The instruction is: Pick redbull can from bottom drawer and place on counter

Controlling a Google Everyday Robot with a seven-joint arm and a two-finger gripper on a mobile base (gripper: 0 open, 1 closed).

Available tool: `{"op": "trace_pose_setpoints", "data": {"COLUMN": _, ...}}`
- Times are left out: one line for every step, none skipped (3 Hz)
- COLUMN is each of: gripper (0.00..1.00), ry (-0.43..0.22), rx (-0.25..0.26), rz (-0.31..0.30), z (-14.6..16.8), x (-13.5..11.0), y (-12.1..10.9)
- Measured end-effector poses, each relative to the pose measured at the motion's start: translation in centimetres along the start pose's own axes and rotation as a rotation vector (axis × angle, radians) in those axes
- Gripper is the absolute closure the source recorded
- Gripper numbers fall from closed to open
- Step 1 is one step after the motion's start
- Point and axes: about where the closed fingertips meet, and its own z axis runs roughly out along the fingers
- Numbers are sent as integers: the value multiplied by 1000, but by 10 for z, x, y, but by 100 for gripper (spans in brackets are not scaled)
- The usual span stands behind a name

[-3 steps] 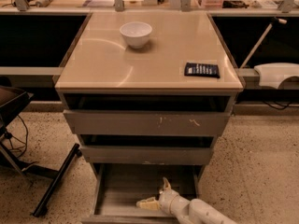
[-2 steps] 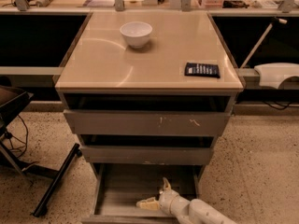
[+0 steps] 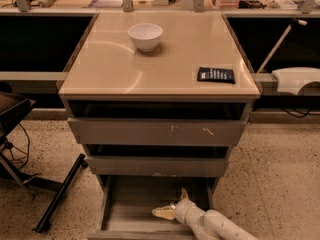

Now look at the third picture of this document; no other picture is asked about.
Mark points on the white ceramic bowl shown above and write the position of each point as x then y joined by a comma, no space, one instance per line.
145,36

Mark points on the black metal stand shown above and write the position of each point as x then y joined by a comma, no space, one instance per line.
13,109

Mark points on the bottom grey open drawer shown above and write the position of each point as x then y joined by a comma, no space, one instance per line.
128,202

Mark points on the top grey drawer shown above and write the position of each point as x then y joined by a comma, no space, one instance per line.
156,132

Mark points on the grey drawer cabinet beige top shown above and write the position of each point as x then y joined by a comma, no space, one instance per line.
110,78

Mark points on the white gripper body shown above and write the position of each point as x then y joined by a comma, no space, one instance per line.
182,210

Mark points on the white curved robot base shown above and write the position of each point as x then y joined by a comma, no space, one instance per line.
292,80

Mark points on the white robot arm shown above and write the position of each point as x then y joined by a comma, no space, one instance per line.
205,225

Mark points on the middle grey drawer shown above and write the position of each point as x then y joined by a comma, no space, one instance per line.
157,166

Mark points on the white rod black tip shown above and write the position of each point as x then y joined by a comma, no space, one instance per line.
293,22

